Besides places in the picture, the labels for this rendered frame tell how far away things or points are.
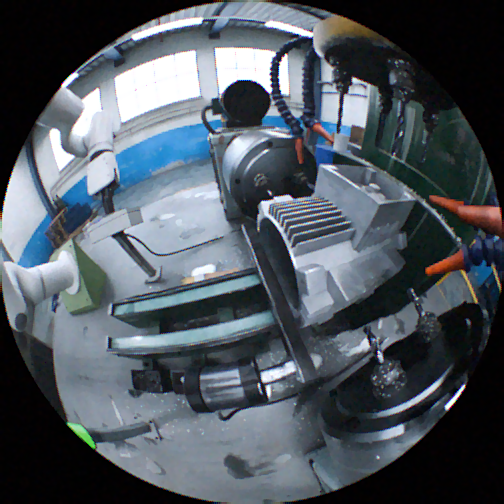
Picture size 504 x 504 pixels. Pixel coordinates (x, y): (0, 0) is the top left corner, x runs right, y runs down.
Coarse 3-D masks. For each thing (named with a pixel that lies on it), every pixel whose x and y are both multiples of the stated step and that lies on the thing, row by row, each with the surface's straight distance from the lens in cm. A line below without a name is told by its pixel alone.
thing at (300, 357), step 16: (256, 240) 24; (256, 256) 22; (272, 272) 20; (272, 288) 19; (272, 304) 18; (288, 304) 18; (288, 320) 18; (288, 336) 17; (288, 352) 18; (304, 352) 18; (304, 368) 18
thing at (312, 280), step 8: (272, 200) 21; (264, 208) 21; (400, 232) 27; (392, 240) 27; (400, 240) 26; (400, 248) 27; (312, 264) 15; (296, 272) 15; (304, 272) 13; (312, 272) 13; (320, 272) 14; (304, 280) 14; (312, 280) 14; (320, 280) 14; (304, 288) 14; (312, 288) 14; (320, 288) 14
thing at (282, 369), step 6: (288, 360) 18; (276, 366) 18; (282, 366) 18; (288, 366) 18; (264, 372) 18; (270, 372) 18; (276, 372) 18; (282, 372) 18; (264, 378) 18; (270, 378) 18; (276, 378) 18; (282, 378) 18; (264, 384) 18; (270, 384) 18
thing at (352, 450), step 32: (448, 320) 27; (480, 320) 21; (384, 352) 31; (416, 352) 25; (448, 352) 19; (480, 352) 17; (352, 384) 25; (384, 384) 18; (416, 384) 18; (448, 384) 16; (320, 416) 22; (352, 416) 19; (384, 416) 16; (416, 416) 15; (352, 448) 17; (384, 448) 16; (352, 480) 25
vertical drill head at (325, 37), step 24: (336, 24) 19; (360, 24) 18; (336, 48) 20; (360, 48) 19; (384, 48) 18; (336, 72) 21; (360, 72) 27; (384, 72) 24; (408, 72) 18; (384, 96) 29; (408, 96) 17; (432, 96) 25; (384, 120) 29; (432, 120) 25
